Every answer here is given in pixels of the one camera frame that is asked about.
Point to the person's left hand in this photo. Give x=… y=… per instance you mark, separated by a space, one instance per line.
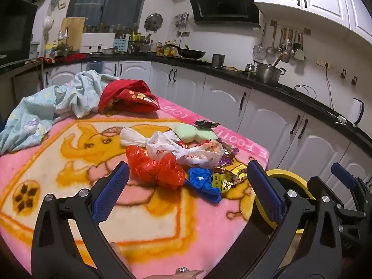
x=186 y=274

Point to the plain white plastic bag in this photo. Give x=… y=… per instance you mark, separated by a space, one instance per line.
x=132 y=138

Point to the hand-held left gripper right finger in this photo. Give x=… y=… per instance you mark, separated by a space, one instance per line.
x=264 y=191

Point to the white upper cabinets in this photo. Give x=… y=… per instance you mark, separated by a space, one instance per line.
x=319 y=0

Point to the black wok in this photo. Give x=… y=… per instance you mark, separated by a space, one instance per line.
x=193 y=53

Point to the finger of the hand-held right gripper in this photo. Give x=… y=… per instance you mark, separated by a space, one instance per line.
x=318 y=184
x=344 y=176

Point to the row of window sill jars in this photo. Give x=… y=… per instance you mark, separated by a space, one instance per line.
x=110 y=28

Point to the light blue patterned cloth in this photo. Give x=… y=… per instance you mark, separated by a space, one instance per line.
x=37 y=113

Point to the wooden cutting board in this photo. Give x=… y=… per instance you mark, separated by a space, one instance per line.
x=74 y=33

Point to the red plastic bag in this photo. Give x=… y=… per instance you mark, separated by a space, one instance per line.
x=145 y=165

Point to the white red-printed plastic bag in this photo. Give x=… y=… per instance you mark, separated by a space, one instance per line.
x=186 y=157

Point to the black range hood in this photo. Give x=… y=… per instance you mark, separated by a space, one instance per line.
x=223 y=3

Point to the pink printed blanket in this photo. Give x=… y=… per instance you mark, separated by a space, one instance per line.
x=203 y=232

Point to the black microwave oven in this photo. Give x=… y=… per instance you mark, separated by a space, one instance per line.
x=14 y=32

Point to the white lower cabinets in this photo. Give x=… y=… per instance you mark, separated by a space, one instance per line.
x=221 y=96

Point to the red embroidered cloth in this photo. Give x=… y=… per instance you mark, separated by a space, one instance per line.
x=125 y=93

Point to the steel cup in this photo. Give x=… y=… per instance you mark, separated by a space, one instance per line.
x=218 y=61

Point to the dark wall hook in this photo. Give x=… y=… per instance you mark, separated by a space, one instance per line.
x=343 y=73
x=354 y=80

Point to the row of hung kitchen utensils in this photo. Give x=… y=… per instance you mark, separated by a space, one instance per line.
x=286 y=43

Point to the dark window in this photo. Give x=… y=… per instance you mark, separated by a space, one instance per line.
x=107 y=0

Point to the steel stock pot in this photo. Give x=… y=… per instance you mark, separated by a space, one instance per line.
x=268 y=74

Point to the blue plastic bag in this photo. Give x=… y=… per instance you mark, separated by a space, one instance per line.
x=200 y=180

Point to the green plastic bag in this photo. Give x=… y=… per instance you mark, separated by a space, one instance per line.
x=184 y=132

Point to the brown candy wrapper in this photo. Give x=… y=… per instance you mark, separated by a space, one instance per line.
x=229 y=146

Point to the blue utensil holder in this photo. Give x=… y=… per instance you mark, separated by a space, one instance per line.
x=120 y=45

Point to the yellow snack wrapper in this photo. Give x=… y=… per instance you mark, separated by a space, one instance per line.
x=229 y=178

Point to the purple snack wrapper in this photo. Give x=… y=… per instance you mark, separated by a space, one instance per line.
x=223 y=161

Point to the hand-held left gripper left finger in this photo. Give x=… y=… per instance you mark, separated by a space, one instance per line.
x=112 y=191

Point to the row of seasoning bottles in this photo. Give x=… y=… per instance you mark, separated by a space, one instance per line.
x=168 y=49

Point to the yellow round bin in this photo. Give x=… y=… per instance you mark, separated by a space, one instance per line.
x=290 y=177

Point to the steel pan lid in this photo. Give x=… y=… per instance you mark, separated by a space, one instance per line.
x=153 y=22

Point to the dark candy wrapper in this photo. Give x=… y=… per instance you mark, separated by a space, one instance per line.
x=206 y=123

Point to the white cabinets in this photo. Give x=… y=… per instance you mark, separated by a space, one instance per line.
x=319 y=0
x=221 y=96

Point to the wall power socket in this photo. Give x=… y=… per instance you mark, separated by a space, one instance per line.
x=323 y=62

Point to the black kitchen countertop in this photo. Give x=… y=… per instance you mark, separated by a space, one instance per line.
x=290 y=91

